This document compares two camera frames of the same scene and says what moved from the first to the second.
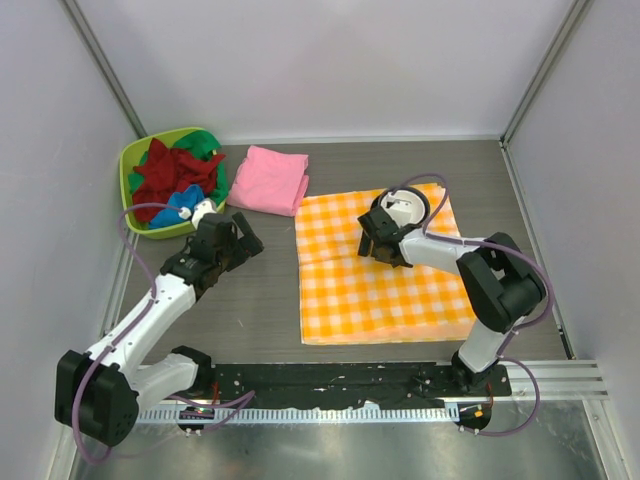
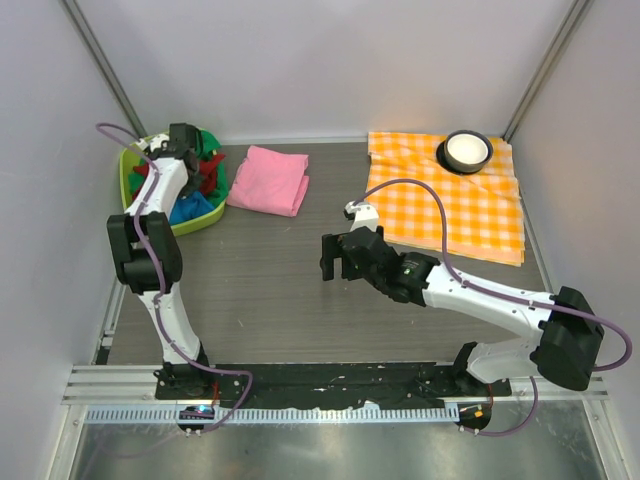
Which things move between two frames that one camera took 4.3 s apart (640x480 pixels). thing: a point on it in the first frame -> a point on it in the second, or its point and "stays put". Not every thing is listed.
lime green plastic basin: x=130 y=158 stays put
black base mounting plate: x=379 y=386 stays put
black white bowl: x=408 y=206 -> x=465 y=151
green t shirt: x=201 y=143 stays put
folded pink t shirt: x=270 y=181 stays put
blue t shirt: x=171 y=218 stays put
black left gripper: x=248 y=241 -> x=192 y=187
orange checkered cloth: x=348 y=298 -> x=481 y=211
